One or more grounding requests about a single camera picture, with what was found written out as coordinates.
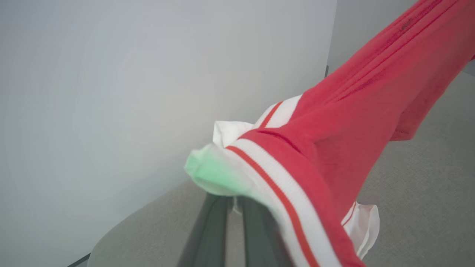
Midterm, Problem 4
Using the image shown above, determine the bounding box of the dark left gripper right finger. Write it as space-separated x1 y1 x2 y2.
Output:
243 197 294 267

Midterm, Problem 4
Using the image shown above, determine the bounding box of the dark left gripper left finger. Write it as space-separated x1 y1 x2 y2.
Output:
177 193 229 267

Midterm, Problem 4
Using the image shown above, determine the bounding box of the red and white sports garment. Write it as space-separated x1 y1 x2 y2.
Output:
184 0 475 267

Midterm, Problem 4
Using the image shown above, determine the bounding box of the dark wall baseboard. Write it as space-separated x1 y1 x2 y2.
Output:
67 253 92 267

